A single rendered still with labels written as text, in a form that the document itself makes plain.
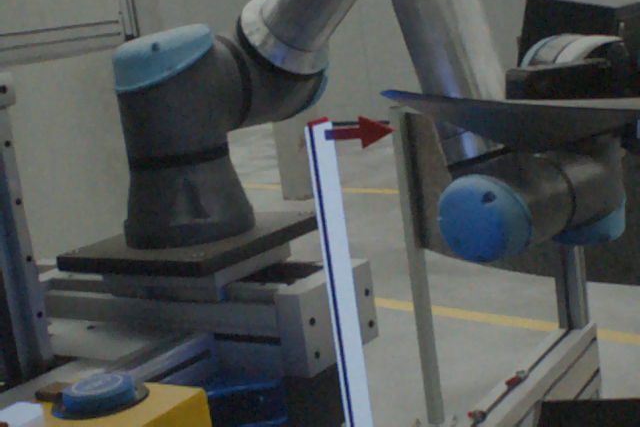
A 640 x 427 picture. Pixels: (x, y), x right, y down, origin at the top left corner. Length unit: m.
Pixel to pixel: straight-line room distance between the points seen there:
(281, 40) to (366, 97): 10.16
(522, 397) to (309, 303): 0.23
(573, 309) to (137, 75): 0.57
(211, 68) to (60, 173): 1.44
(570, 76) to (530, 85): 0.04
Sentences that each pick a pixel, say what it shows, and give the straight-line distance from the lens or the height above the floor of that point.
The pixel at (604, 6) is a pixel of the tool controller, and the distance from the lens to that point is 1.29.
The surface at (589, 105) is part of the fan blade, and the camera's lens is 0.64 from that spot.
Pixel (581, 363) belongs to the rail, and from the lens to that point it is 1.30.
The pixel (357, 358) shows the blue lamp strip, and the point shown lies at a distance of 0.83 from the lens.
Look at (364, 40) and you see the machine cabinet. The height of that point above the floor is 0.89.
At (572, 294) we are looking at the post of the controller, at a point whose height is 0.90.
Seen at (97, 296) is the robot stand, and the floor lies 0.98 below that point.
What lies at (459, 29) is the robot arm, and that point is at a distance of 0.92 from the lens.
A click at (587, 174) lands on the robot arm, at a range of 1.00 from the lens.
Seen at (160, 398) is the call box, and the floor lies 1.07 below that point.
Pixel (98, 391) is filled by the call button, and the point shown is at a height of 1.08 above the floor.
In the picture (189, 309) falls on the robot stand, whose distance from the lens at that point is 1.20.
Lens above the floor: 1.27
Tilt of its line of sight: 9 degrees down
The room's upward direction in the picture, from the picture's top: 8 degrees counter-clockwise
